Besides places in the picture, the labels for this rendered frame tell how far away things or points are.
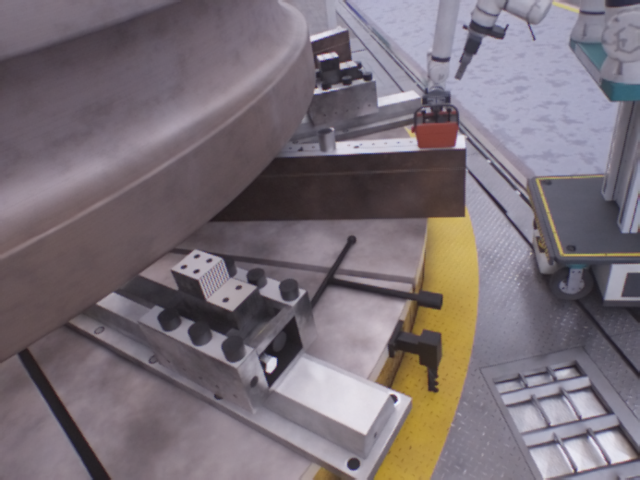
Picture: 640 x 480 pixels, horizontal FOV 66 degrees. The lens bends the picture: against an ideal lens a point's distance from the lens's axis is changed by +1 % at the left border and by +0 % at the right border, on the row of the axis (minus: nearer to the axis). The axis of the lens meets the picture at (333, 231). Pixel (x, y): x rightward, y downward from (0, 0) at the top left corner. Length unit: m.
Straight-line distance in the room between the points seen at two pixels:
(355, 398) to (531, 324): 1.10
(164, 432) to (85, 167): 0.91
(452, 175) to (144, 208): 1.41
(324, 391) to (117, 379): 0.88
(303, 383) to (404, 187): 1.16
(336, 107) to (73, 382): 2.14
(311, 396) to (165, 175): 0.81
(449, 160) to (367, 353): 0.98
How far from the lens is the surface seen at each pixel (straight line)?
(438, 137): 2.29
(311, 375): 1.65
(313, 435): 1.65
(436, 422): 2.07
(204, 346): 1.54
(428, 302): 2.00
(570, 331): 2.43
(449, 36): 2.33
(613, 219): 2.56
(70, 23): 1.42
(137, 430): 1.94
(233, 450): 1.75
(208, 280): 1.55
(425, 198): 2.44
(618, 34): 1.74
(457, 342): 2.31
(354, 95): 3.28
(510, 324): 2.41
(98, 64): 1.61
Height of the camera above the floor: 1.73
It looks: 35 degrees down
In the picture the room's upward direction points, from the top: 10 degrees counter-clockwise
